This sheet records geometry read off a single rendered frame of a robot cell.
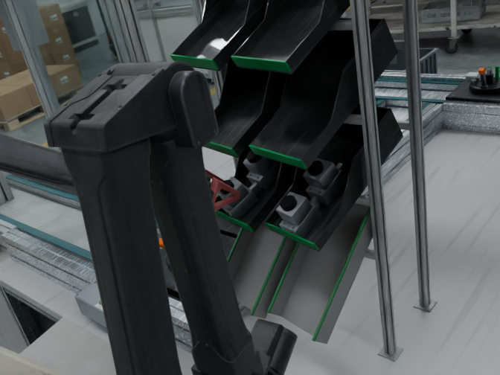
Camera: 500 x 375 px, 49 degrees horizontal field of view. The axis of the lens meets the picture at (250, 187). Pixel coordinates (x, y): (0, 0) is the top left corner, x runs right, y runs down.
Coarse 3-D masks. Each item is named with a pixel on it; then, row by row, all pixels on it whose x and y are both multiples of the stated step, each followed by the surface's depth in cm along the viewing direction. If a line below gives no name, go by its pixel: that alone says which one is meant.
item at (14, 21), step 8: (8, 0) 169; (8, 8) 170; (16, 16) 172; (16, 24) 172; (16, 32) 174; (24, 40) 175; (24, 48) 176; (24, 56) 178; (32, 64) 178; (32, 72) 179; (40, 88) 181; (40, 96) 184; (48, 104) 185; (48, 112) 185
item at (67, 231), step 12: (60, 216) 191; (72, 216) 189; (24, 228) 180; (48, 228) 184; (60, 228) 182; (72, 228) 181; (84, 228) 179; (48, 240) 170; (60, 240) 168; (72, 240) 173; (84, 240) 172; (72, 252) 161; (84, 252) 159; (180, 300) 131
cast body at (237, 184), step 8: (232, 176) 109; (232, 184) 107; (240, 184) 106; (256, 184) 110; (224, 192) 106; (240, 192) 107; (248, 192) 108; (256, 192) 111; (240, 200) 108; (248, 200) 109; (256, 200) 110; (224, 208) 109; (232, 208) 108; (240, 208) 108; (248, 208) 109; (232, 216) 108; (240, 216) 109
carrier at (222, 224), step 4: (220, 220) 156; (224, 220) 156; (220, 224) 154; (224, 224) 154; (228, 224) 154; (232, 224) 153; (220, 228) 152; (224, 228) 152; (228, 228) 151; (232, 228) 151; (236, 228) 151; (220, 232) 153; (224, 232) 151; (228, 232) 150; (232, 232) 149; (236, 232) 149; (228, 236) 151; (232, 236) 150; (236, 236) 149
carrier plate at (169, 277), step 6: (222, 234) 149; (222, 240) 147; (228, 240) 146; (234, 240) 145; (228, 246) 143; (162, 252) 147; (228, 252) 141; (162, 258) 144; (168, 270) 139; (168, 276) 136; (168, 282) 134; (174, 282) 134; (168, 288) 132; (174, 288) 131; (174, 294) 131
